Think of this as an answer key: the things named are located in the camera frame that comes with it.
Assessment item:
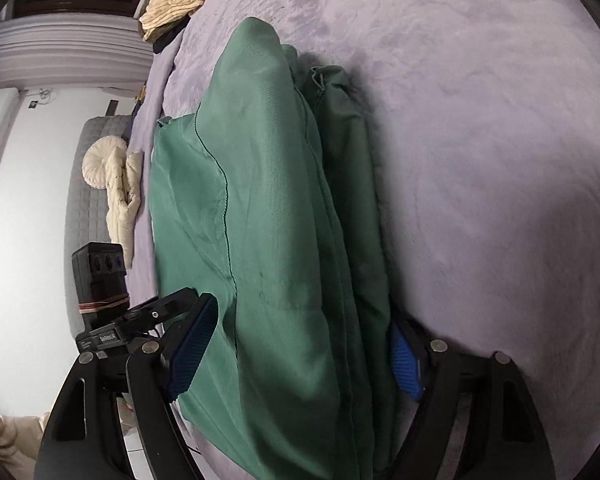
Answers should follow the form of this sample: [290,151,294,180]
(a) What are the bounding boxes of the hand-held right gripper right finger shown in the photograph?
[387,312,556,480]

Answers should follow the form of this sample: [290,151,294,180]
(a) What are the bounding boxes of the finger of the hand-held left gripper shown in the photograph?
[124,287,201,337]

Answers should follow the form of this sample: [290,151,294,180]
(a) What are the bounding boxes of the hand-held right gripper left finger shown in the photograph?
[34,293,217,480]

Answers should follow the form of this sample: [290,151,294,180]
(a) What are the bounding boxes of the green shirt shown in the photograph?
[149,16,397,480]

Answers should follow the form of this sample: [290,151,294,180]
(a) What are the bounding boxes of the cream knit sweater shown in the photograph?
[105,150,145,267]

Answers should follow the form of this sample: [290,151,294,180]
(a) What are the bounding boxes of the grey quilted mattress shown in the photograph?
[64,116,137,342]

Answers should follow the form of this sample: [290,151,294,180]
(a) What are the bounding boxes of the round cream cushion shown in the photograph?
[82,136,129,191]

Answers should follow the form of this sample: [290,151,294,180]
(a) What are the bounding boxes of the cream fluffy cloth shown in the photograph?
[0,407,52,478]

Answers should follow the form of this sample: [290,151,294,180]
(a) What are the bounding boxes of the white pleated curtain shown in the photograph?
[0,14,154,94]

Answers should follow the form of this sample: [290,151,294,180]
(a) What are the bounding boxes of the lavender plush blanket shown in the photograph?
[129,0,600,480]

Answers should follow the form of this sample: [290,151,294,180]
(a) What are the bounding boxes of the black cloth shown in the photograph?
[152,15,192,54]

